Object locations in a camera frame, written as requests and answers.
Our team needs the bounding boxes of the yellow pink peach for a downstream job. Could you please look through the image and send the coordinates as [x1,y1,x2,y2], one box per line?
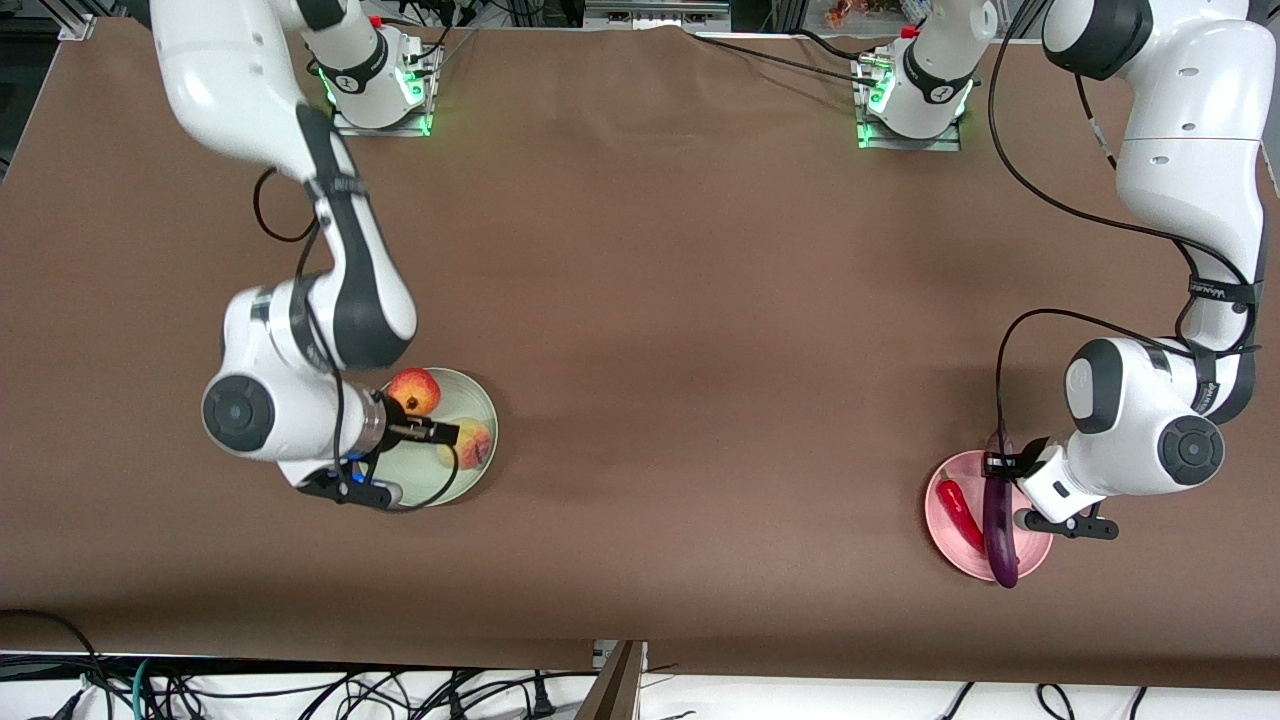
[437,418,493,472]

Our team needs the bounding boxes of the red apple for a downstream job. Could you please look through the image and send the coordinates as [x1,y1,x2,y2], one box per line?
[388,368,443,417]

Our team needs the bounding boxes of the red chili pepper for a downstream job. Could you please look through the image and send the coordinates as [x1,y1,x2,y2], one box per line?
[936,479,987,554]

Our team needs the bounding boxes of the purple eggplant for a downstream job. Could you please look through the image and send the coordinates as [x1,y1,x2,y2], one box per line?
[982,430,1020,589]

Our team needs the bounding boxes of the light green plate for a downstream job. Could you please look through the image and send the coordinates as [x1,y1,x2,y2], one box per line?
[356,367,499,510]

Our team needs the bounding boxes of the pink plate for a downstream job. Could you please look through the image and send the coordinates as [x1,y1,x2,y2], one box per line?
[924,450,1055,583]

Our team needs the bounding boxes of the brown table cover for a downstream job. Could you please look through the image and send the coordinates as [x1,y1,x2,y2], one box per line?
[0,18,1280,691]

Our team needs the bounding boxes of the grey box behind table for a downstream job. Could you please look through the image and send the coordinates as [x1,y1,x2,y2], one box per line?
[583,0,732,32]

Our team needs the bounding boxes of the colourful objects behind table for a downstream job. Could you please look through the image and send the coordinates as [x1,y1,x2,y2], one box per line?
[825,0,937,29]

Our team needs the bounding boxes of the metal post below table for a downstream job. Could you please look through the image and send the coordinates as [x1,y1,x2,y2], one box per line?
[575,640,649,720]

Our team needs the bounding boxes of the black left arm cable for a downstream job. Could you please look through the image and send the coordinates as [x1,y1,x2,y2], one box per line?
[986,0,1263,471]

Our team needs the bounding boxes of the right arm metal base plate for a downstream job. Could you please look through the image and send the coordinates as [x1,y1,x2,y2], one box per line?
[328,45,442,138]

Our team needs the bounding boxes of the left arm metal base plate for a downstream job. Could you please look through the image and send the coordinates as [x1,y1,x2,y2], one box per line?
[852,50,964,153]

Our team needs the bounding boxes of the black looped floor cable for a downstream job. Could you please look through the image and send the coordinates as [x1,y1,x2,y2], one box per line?
[0,609,113,720]

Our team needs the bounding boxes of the black cable across table edge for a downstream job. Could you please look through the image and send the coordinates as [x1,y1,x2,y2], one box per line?
[690,30,891,87]

